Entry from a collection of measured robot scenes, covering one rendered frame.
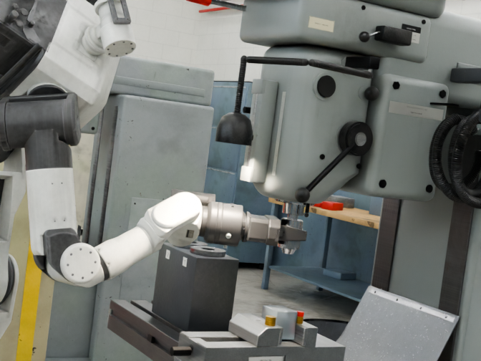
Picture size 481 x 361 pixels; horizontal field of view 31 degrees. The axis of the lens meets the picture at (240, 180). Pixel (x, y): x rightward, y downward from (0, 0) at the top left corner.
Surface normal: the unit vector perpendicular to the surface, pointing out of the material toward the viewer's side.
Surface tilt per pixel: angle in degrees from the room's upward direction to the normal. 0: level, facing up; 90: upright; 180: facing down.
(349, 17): 90
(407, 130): 90
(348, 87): 90
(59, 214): 80
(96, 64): 58
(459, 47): 90
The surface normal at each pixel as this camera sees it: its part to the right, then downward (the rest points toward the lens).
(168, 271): -0.86, -0.08
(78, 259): 0.48, -0.07
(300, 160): 0.04, 0.06
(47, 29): 0.67, -0.41
